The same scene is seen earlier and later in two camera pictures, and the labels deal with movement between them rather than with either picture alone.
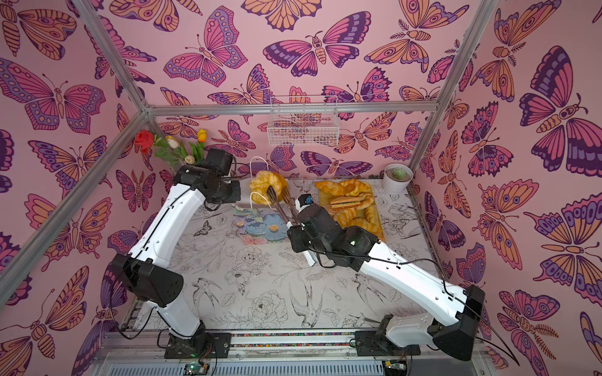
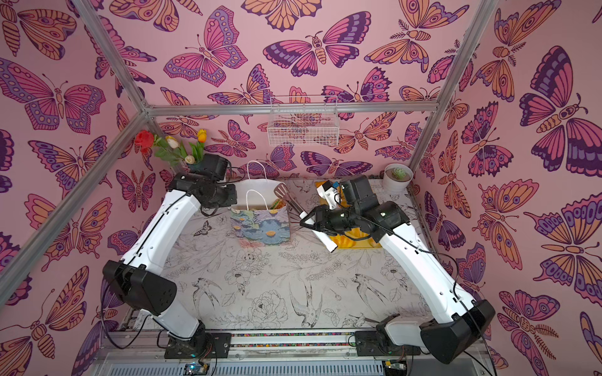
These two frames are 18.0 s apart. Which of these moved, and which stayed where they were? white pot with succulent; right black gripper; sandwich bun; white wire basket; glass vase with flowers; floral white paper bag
Moved: right black gripper; sandwich bun; floral white paper bag
Stayed: white wire basket; glass vase with flowers; white pot with succulent
